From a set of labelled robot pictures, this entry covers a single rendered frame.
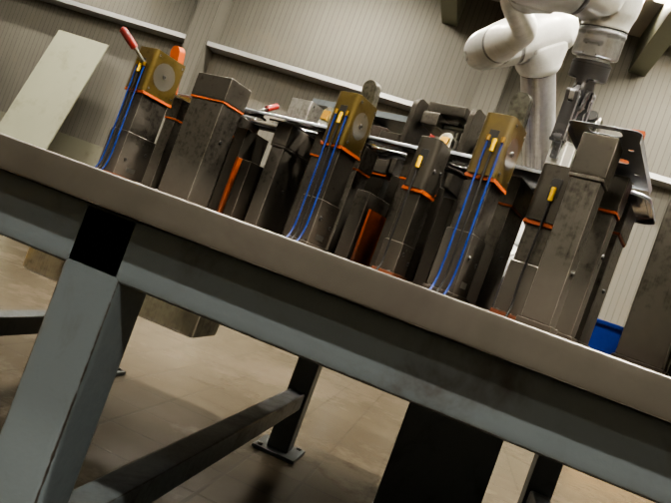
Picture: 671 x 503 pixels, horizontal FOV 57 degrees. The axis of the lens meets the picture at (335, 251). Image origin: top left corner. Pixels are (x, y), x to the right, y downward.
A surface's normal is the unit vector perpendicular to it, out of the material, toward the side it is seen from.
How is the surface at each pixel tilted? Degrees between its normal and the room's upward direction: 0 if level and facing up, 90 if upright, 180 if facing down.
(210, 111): 90
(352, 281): 90
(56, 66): 75
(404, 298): 90
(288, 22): 90
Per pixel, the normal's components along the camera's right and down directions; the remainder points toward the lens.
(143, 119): 0.80, 0.29
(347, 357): -0.19, -0.09
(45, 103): -0.11, -0.33
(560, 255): -0.49, -0.20
